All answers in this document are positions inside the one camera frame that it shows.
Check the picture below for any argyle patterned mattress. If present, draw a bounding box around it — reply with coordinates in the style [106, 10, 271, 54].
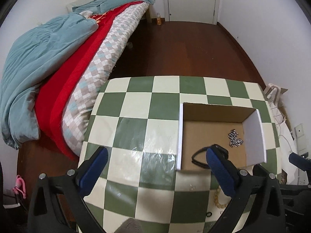
[62, 2, 150, 156]

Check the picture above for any green white checkered tablecloth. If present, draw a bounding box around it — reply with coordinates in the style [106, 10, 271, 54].
[79, 76, 281, 232]

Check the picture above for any orange bottle on floor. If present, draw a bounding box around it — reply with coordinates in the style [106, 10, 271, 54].
[156, 13, 162, 26]

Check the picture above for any pink object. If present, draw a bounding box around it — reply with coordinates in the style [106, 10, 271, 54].
[12, 175, 26, 199]

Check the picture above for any white door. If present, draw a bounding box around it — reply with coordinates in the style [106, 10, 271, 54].
[163, 0, 220, 25]

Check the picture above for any white wall socket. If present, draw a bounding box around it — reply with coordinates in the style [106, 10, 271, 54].
[294, 124, 307, 151]

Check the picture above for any teal blue duvet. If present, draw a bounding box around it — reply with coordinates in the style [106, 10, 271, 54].
[1, 13, 99, 150]

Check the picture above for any silver chain jewelry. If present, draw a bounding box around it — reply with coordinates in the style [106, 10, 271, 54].
[228, 129, 244, 147]

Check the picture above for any white cardboard box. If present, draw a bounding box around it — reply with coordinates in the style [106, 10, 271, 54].
[176, 103, 267, 171]

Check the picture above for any white patterned fabric bag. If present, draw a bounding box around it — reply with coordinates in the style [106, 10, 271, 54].
[264, 83, 298, 185]

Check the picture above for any black bracelet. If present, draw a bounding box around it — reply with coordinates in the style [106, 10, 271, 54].
[191, 145, 229, 168]

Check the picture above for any wooden bead bracelet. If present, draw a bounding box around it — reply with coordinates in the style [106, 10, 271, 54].
[213, 186, 229, 209]

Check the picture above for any red bed sheet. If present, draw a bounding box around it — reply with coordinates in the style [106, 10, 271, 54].
[35, 1, 142, 160]

